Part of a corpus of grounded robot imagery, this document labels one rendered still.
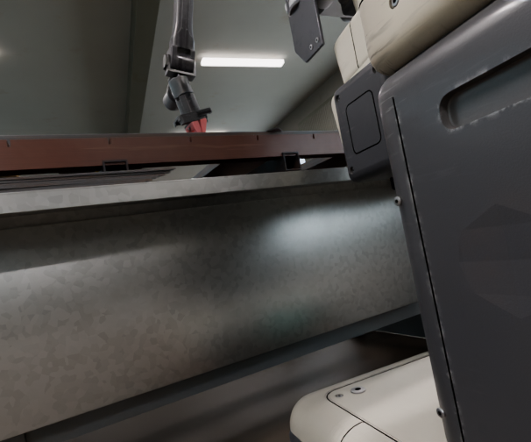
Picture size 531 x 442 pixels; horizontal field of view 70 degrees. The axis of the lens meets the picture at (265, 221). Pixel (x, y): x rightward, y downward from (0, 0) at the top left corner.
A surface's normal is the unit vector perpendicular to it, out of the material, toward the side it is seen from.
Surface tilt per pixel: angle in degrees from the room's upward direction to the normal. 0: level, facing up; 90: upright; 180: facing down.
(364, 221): 90
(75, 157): 90
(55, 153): 90
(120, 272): 90
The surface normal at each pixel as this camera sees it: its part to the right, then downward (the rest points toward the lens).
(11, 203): 0.46, -0.14
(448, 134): -0.92, 0.14
